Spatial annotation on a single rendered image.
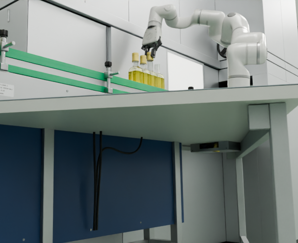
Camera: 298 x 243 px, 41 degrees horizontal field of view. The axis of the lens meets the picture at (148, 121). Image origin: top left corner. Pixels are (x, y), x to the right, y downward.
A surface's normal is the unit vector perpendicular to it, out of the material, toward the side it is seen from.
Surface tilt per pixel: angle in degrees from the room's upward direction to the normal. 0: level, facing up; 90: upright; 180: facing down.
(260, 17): 90
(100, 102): 90
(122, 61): 90
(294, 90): 90
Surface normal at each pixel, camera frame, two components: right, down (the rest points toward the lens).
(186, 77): 0.77, -0.11
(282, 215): -0.15, -0.15
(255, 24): -0.64, -0.10
